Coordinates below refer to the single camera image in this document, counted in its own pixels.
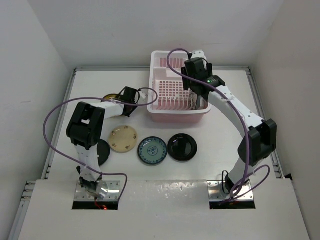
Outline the white blue floral plate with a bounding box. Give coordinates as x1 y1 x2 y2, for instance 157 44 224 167
189 91 198 111

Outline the yellow patterned plate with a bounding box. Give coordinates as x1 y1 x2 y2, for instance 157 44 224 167
103 93 117 100

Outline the cream plate with calligraphy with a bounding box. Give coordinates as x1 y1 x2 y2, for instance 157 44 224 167
108 125 138 153

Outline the glossy black bowl plate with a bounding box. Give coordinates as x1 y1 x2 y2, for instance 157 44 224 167
167 133 198 162

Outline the teal blue patterned plate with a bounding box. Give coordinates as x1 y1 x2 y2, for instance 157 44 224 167
137 136 168 166

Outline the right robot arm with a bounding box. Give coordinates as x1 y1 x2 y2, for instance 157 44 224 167
181 57 277 198

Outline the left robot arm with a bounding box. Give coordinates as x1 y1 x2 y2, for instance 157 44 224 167
66 86 141 199

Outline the pink plastic dish rack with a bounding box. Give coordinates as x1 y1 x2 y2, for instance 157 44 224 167
147 50 211 124

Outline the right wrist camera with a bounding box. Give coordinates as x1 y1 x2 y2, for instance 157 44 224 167
191 50 207 60

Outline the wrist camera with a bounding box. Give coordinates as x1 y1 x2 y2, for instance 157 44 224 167
138 91 148 102
191 50 207 60

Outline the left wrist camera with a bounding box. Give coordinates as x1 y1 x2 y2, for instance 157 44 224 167
138 91 148 102

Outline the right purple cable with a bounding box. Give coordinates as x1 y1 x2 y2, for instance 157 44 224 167
166 47 271 202

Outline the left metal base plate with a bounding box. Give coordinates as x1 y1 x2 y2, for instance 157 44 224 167
74 180 120 202

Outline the metal base plate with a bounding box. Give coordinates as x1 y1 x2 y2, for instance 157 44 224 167
207 180 254 202
74 180 120 202

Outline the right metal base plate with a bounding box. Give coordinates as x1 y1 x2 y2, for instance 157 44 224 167
207 180 254 202

